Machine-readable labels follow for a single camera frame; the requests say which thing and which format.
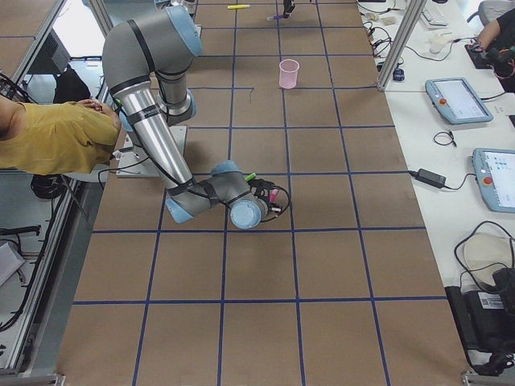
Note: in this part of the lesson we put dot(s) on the aluminium frame post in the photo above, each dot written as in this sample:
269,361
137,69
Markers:
406,27

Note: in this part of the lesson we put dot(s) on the purple pen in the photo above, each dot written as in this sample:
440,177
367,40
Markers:
276,17

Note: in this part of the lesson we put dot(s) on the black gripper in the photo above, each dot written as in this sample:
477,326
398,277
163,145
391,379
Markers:
261,186

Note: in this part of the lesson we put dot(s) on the pink pen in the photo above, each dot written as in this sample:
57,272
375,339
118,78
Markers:
273,196

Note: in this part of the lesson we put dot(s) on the black power adapter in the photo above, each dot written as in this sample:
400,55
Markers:
431,178

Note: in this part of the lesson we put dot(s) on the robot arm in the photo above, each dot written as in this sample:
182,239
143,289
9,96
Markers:
145,61

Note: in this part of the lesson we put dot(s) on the green pen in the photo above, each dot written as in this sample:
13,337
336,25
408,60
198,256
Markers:
250,177

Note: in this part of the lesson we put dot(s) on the pink mesh cup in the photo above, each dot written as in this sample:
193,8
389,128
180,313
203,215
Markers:
288,73

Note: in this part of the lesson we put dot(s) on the teach pendant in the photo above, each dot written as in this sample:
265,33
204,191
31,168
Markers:
456,101
494,169

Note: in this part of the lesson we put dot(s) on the upper teach pendant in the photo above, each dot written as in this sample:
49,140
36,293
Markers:
456,101

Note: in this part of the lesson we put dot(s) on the person in yellow shirt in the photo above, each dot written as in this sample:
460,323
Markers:
72,137

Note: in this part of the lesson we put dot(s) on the lower teach pendant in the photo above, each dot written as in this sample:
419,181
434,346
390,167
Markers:
494,169

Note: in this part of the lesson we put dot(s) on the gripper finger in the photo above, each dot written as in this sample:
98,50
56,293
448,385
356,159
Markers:
288,7

